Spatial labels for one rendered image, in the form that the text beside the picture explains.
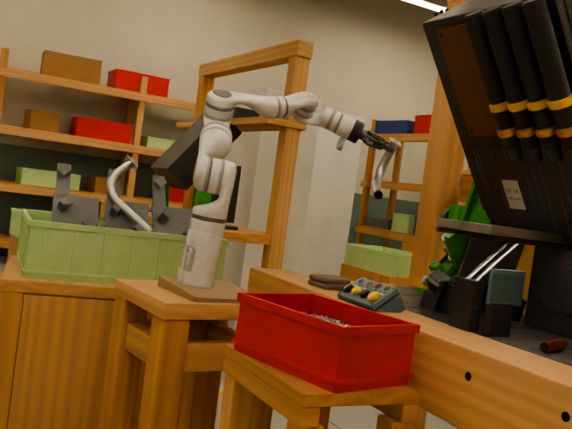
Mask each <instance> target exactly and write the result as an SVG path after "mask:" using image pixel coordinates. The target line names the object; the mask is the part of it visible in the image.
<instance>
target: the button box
mask: <svg viewBox="0 0 572 429"><path fill-rule="evenodd" d="M361 278H362V277H361ZM361 278H359V279H361ZM359 279H358V280H359ZM358 280H356V281H355V282H353V283H352V285H353V287H357V286H358V287H360V288H361V291H362V290H364V289H368V290H369V292H370V293H371V292H375V291H376V292H379V294H380V297H379V298H378V299H376V300H368V298H367V297H368V296H365V297H361V296H360V293H358V294H355V295H354V294H353V293H352V291H351V290H350V291H347V292H345V291H344V290H341V291H340V292H339V293H338V294H337V295H338V297H339V298H338V299H340V300H344V301H346V302H349V303H352V304H354V305H356V306H361V307H362V308H365V309H368V310H370V311H374V312H396V313H401V312H403V311H404V310H405V307H404V304H403V301H402V299H401V296H400V294H399V293H398V289H397V288H394V287H392V286H391V288H390V289H389V290H387V291H384V290H383V289H384V288H385V287H386V286H388V285H385V284H382V285H381V286H380V287H379V288H375V285H376V284H378V283H377V282H375V281H374V282H373V283H372V284H370V285H366V283H367V282H368V281H373V280H368V279H366V278H365V280H364V281H363V282H361V283H358Z"/></svg>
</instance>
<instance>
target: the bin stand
mask: <svg viewBox="0 0 572 429"><path fill-rule="evenodd" d="M234 346H235V345H226V355H225V360H224V367H223V372H224V373H226V378H225V385H224V391H223V398H222V405H221V411H220V423H219V429H249V421H250V414H251V408H252V402H253V395H255V396H256V397H258V398H259V399H261V400H262V401H263V402H265V403H266V404H268V405H269V406H270V407H272V408H273V409H275V410H276V411H277V412H278V413H279V414H281V415H282V416H284V417H285V418H286V419H288V420H287V426H286V429H328V425H329V414H330V408H331V407H339V406H364V405H370V406H372V407H374V408H376V409H378V410H379V411H381V412H382V413H384V414H385V415H378V418H377V424H376V429H412V425H413V422H417V419H418V413H419V407H420V405H419V404H418V403H420V395H421V392H420V391H418V390H416V389H414V388H412V387H410V386H407V385H405V386H391V387H384V388H376V389H369V390H362V391H355V392H342V393H332V392H329V391H327V390H324V389H323V388H321V387H319V386H315V385H313V384H312V383H309V382H307V381H305V380H302V379H300V378H298V377H295V376H293V375H291V374H288V373H286V372H284V371H282V370H280V369H277V368H274V367H272V366H271V365H269V364H266V363H263V362H261V361H259V360H257V359H255V358H252V357H250V356H248V355H245V354H243V353H241V352H238V351H236V350H234Z"/></svg>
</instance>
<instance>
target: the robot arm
mask: <svg viewBox="0 0 572 429"><path fill-rule="evenodd" d="M236 104H242V105H246V106H248V107H249V108H251V109H252V110H254V111H255V112H257V113H258V114H259V115H261V116H262V117H267V118H287V117H290V116H291V114H292V116H293V118H294V119H295V120H296V121H297V122H299V123H304V124H309V125H313V126H318V127H322V128H324V129H327V130H329V131H331V132H333V133H335V134H337V135H338V136H340V138H339V139H338V141H337V146H336V149H337V150H339V151H341V150H342V148H343V146H344V144H345V142H346V140H349V141H350V142H352V143H357V141H358V139H360V140H362V141H363V143H364V144H366V145H367V146H371V147H374V148H375V149H378V150H385V151H387V152H390V153H391V154H393V153H394V152H395V151H396V148H395V147H393V146H390V145H389V143H390V142H387V141H386V140H385V139H384V138H383V137H381V136H379V135H378V134H376V133H374V132H372V131H371V130H368V131H366V130H364V129H363V128H364V126H365V123H363V122H361V121H359V120H357V119H356V118H353V117H350V116H348V115H346V114H343V113H341V112H338V111H336V110H334V109H332V108H330V107H327V108H325V109H324V110H323V112H322V113H314V112H315V111H316V109H317V105H318V98H317V96H316V95H315V94H313V93H311V92H306V91H304V92H299V93H295V94H290V95H287V96H261V95H255V94H246V93H241V92H235V91H230V90H224V89H214V90H210V91H209V92H208V93H207V96H206V101H205V106H204V110H203V125H204V126H203V128H202V131H201V134H200V139H199V150H198V156H197V161H196V165H195V169H194V172H193V177H192V179H193V185H194V187H195V188H196V189H197V190H199V191H200V192H207V193H212V194H216V195H219V198H218V199H217V200H215V201H213V202H212V203H207V204H202V205H197V206H194V207H193V209H192V216H191V220H190V225H189V229H188V233H187V239H186V244H183V246H182V251H181V256H180V264H179V269H178V273H177V277H176V279H177V280H178V281H179V282H181V283H182V284H184V285H190V286H193V287H198V288H213V287H214V283H215V275H216V271H217V266H218V262H219V258H220V249H221V245H222V240H223V236H224V231H225V227H226V218H227V214H228V209H229V205H230V201H231V197H232V191H233V188H234V184H235V181H236V177H237V165H236V164H235V163H234V162H231V161H227V160H223V158H225V157H226V156H227V155H228V154H229V153H230V151H231V149H232V132H231V130H230V125H231V123H232V118H233V113H234V109H235V105H236Z"/></svg>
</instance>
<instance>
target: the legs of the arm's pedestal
mask: <svg viewBox="0 0 572 429"><path fill-rule="evenodd" d="M237 321H238V320H237ZM224 322H225V320H163V319H161V318H160V317H158V316H156V315H154V314H152V318H147V310H145V309H143V308H141V307H139V306H137V305H135V304H134V303H132V302H130V301H128V300H125V299H124V298H122V297H121V296H119V295H115V301H114V308H113V315H112V327H111V334H110V341H109V348H108V355H107V361H106V374H105V381H104V388H103V394H102V401H101V408H100V421H99V427H98V429H133V423H134V410H135V404H136V397H137V390H138V383H139V377H140V364H141V361H143V362H144V363H146V369H145V376H144V382H143V389H142V396H141V402H140V415H139V422H138V428H137V429H176V425H177V419H178V412H179V406H180V417H179V424H178V429H210V425H211V419H212V412H213V406H214V399H215V387H216V381H217V374H218V371H222V370H223V367H224V360H225V355H226V345H235V343H234V342H232V337H236V333H237V327H236V330H235V329H232V328H229V327H227V326H225V325H224ZM184 372H185V378H184V385H183V392H182V398H181V405H180V393H181V387H182V380H183V374H184ZM262 403H263V401H262V400H261V399H259V398H258V397H256V396H255V395H253V402H252V408H251V414H250V421H249V429H259V428H260V416H261V410H262Z"/></svg>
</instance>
